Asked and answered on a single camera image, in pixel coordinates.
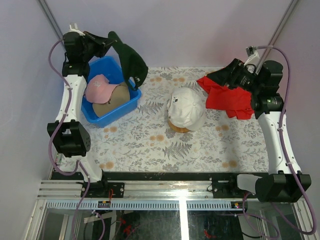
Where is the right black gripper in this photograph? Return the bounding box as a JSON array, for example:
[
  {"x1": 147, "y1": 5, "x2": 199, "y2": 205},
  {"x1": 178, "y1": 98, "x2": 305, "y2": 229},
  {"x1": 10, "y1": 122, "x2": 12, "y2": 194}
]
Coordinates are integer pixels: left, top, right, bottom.
[{"x1": 206, "y1": 58, "x2": 262, "y2": 95}]

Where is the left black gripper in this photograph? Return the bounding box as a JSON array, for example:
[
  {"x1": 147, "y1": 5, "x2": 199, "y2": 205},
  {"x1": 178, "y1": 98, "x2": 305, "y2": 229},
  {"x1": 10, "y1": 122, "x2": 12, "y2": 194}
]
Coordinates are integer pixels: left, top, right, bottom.
[{"x1": 79, "y1": 31, "x2": 113, "y2": 62}]

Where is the red cloth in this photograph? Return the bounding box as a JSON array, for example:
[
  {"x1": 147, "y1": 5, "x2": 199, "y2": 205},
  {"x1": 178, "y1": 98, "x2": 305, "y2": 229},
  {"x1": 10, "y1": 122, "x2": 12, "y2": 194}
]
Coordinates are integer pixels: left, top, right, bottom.
[{"x1": 196, "y1": 76, "x2": 254, "y2": 120}]

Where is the dark green cap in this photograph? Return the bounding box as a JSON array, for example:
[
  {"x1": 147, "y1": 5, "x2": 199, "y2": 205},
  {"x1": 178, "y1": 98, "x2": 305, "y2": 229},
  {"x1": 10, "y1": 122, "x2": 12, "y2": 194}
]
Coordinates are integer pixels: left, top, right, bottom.
[{"x1": 108, "y1": 31, "x2": 149, "y2": 91}]

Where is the white cap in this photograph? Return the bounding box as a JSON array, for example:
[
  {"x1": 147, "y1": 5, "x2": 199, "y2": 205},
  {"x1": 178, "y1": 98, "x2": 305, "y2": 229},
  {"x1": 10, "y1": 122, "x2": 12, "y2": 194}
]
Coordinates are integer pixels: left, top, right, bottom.
[{"x1": 167, "y1": 87, "x2": 207, "y2": 131}]

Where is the khaki cap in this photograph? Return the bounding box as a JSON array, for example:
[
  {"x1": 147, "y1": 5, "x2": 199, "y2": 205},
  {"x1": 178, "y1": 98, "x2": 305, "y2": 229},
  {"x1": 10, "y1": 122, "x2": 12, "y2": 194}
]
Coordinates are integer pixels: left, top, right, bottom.
[{"x1": 92, "y1": 83, "x2": 130, "y2": 117}]

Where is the wooden hat stand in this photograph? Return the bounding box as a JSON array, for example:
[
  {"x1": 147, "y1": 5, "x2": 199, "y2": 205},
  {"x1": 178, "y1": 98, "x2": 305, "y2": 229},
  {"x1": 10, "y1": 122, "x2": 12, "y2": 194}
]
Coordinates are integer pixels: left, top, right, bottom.
[{"x1": 168, "y1": 120, "x2": 191, "y2": 134}]

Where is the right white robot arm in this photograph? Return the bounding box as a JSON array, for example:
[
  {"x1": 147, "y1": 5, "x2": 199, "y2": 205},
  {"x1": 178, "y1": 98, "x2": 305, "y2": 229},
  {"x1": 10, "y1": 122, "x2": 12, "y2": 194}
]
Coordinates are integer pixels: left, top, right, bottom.
[{"x1": 207, "y1": 58, "x2": 312, "y2": 203}]

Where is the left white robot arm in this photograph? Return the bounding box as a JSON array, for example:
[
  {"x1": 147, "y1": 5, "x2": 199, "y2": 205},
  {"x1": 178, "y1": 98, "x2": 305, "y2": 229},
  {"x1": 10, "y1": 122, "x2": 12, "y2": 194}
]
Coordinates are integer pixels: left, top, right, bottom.
[{"x1": 47, "y1": 30, "x2": 120, "y2": 198}]

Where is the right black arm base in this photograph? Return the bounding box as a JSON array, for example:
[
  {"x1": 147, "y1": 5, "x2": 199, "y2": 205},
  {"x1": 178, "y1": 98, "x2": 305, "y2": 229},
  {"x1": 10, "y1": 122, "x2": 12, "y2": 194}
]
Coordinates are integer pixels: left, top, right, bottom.
[{"x1": 211, "y1": 173, "x2": 246, "y2": 199}]

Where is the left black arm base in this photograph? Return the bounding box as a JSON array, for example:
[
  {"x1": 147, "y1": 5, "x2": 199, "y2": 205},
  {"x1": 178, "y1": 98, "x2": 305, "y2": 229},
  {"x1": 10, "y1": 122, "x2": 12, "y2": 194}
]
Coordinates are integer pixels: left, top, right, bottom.
[{"x1": 85, "y1": 179, "x2": 125, "y2": 199}]

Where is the blue plastic bin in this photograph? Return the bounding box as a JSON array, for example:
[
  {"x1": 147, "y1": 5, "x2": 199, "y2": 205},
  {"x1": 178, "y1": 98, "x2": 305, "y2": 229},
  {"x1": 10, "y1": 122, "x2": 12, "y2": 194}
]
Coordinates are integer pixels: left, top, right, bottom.
[{"x1": 81, "y1": 56, "x2": 142, "y2": 128}]

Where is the pink cap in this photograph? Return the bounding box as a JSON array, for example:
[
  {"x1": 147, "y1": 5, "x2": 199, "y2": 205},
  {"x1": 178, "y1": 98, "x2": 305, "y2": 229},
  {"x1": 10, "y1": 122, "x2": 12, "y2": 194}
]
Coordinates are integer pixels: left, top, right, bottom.
[{"x1": 84, "y1": 74, "x2": 118, "y2": 104}]

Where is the floral table mat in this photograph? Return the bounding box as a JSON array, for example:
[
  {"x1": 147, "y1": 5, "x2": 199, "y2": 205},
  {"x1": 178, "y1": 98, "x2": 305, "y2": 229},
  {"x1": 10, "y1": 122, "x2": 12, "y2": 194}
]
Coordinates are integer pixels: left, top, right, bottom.
[{"x1": 80, "y1": 67, "x2": 268, "y2": 172}]

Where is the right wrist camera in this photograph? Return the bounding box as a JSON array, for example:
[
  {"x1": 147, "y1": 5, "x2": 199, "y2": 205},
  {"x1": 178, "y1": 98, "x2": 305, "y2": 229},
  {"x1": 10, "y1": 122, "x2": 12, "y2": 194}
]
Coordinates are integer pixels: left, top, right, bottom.
[{"x1": 244, "y1": 46, "x2": 260, "y2": 67}]

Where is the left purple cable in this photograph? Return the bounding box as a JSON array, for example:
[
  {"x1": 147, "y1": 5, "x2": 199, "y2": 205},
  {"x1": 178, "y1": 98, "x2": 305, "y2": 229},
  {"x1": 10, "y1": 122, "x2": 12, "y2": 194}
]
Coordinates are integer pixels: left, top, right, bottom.
[{"x1": 47, "y1": 38, "x2": 106, "y2": 240}]

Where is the purple cable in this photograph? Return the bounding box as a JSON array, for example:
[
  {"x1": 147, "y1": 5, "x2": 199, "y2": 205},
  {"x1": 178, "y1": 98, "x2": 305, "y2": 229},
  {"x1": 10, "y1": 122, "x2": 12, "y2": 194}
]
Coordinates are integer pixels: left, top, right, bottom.
[
  {"x1": 242, "y1": 45, "x2": 318, "y2": 236},
  {"x1": 47, "y1": 38, "x2": 106, "y2": 240}
]

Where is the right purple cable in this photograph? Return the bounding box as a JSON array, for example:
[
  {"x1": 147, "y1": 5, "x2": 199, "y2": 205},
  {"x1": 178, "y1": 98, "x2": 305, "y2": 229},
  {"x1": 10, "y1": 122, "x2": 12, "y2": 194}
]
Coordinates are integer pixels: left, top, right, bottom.
[{"x1": 242, "y1": 45, "x2": 318, "y2": 236}]

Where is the aluminium rail frame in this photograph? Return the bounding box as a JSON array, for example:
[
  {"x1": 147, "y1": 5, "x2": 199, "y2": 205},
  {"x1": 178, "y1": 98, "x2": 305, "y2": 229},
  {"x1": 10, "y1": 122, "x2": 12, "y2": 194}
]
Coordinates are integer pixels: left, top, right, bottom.
[{"x1": 25, "y1": 172, "x2": 320, "y2": 240}]

